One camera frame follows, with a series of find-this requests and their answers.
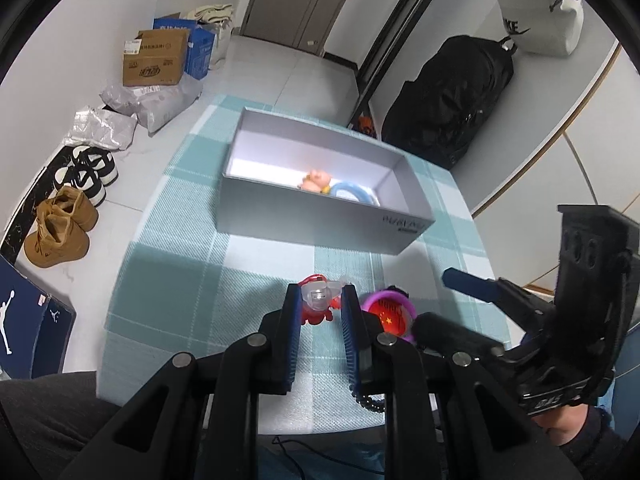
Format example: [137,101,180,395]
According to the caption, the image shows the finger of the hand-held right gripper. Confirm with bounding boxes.
[442,267,557,322]
[412,312,507,362]

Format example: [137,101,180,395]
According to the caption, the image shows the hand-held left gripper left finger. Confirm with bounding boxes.
[62,284,303,480]

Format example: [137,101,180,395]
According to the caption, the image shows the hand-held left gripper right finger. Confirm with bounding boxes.
[341,284,583,480]

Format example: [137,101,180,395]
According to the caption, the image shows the red figure keychain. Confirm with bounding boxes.
[298,274,346,326]

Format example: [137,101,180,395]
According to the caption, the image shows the purple bracelet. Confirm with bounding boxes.
[361,286,418,345]

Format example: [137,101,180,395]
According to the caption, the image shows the red round badge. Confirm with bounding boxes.
[374,299,415,337]

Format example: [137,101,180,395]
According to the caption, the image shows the black bead bracelet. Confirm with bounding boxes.
[352,391,386,415]

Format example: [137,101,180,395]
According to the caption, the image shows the grey cardboard box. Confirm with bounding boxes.
[215,106,437,257]

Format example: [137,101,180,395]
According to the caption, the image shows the person's right forearm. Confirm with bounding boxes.
[537,404,626,480]

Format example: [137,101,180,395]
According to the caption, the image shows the teal checked tablecloth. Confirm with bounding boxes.
[97,94,513,436]

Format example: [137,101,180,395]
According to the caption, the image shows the pink doll figure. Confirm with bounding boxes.
[300,169,335,196]

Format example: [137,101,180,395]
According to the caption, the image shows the black backpack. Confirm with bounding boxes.
[382,35,516,171]

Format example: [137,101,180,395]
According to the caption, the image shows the brown suede boot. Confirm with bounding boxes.
[47,186,99,233]
[23,205,91,268]

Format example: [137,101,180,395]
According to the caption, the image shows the black and white sneaker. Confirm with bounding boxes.
[45,165,107,208]
[65,145,120,188]

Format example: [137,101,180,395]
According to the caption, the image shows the person's leg in dark trousers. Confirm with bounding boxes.
[0,371,123,480]

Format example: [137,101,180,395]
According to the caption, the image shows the black folded stand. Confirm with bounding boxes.
[347,0,458,131]

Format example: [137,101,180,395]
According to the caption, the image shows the grey plastic parcel bag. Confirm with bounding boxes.
[100,74,203,135]

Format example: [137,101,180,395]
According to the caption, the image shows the dark blue shoe box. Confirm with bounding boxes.
[0,255,77,381]

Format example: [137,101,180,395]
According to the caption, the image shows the silver plastic parcel bag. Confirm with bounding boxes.
[66,106,138,152]

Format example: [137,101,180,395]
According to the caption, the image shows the white hanging bag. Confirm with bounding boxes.
[489,0,585,57]

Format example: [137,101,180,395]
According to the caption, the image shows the blue cardboard carton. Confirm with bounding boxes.
[152,17,218,81]

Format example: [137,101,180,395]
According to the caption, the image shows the brown cardboard carton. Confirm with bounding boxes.
[122,28,192,87]

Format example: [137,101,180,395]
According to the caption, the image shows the white sack with cream cloth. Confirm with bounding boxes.
[187,5,235,71]

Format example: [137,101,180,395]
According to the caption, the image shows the light blue ring bracelet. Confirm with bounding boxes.
[327,181,381,207]

